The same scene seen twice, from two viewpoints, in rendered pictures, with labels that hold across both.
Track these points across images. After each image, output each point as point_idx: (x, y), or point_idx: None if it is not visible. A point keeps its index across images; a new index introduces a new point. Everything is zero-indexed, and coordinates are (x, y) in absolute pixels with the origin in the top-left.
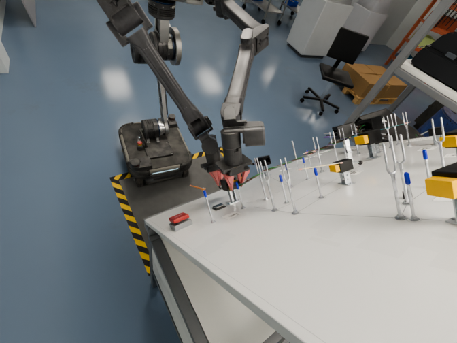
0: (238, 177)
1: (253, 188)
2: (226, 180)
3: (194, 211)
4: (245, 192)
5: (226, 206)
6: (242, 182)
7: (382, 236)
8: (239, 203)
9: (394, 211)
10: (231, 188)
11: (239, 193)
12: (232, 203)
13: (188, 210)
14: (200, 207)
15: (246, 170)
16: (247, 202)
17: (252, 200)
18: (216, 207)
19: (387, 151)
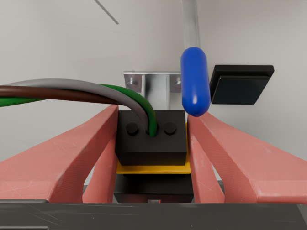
0: (112, 175)
1: (32, 131)
2: (219, 185)
3: (299, 122)
4: (73, 124)
5: (210, 69)
6: (106, 119)
7: None
8: (148, 51)
9: None
10: (207, 112)
11: (191, 12)
12: (174, 72)
13: (289, 144)
14: (257, 134)
15: (7, 210)
16: (113, 18)
17: (75, 18)
18: (263, 76)
19: None
